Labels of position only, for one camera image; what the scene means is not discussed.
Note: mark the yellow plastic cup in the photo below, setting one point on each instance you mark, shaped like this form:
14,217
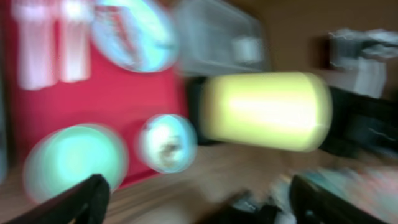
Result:
288,111

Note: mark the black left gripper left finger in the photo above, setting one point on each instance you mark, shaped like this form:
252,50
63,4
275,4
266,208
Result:
85,203

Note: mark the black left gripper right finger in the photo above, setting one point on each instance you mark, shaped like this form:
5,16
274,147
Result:
311,203

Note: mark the cream plastic spoon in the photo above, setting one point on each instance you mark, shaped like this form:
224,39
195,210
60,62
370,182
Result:
76,17

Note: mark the large light blue plate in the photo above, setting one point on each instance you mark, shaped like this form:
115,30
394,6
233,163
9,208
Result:
136,35

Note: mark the light blue small bowl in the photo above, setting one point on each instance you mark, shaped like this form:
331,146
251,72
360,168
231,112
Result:
167,143

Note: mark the red plastic tray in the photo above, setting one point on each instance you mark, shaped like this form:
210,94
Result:
114,97

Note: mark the clear plastic waste bin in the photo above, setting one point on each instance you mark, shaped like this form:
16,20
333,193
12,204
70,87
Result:
217,38

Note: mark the mint green bowl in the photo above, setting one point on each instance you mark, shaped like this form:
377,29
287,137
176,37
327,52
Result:
66,157

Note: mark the pink plastic fork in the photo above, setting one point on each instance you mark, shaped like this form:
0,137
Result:
36,42

